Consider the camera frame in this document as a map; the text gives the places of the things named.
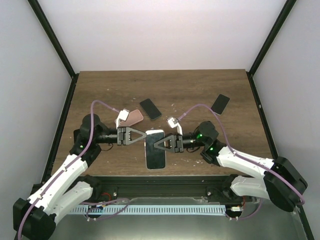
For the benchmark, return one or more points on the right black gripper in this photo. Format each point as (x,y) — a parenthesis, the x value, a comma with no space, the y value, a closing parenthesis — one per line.
(177,145)

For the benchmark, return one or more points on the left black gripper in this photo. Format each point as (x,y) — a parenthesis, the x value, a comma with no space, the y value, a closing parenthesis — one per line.
(124,135)

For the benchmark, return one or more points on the pink phone case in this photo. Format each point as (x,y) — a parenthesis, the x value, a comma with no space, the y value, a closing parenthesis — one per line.
(134,117)

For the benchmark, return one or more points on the clear phone case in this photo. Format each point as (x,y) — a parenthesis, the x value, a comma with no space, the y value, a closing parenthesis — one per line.
(155,148)

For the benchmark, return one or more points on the teal-edged black phone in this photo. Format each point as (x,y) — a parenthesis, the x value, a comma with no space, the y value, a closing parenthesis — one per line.
(150,109)

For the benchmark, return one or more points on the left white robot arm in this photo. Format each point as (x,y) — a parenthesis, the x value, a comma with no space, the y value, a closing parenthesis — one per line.
(37,216)

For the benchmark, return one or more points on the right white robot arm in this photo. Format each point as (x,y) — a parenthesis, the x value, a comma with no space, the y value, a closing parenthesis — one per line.
(276,179)

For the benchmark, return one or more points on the silver-edged black phone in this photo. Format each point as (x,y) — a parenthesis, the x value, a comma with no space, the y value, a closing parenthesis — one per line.
(220,104)

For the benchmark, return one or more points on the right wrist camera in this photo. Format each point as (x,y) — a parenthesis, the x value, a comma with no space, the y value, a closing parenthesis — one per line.
(174,123)

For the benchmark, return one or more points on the black aluminium frame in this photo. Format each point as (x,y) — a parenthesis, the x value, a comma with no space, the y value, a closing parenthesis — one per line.
(122,190)

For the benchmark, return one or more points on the light blue slotted cable duct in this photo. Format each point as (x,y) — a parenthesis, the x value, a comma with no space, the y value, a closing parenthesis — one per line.
(202,210)

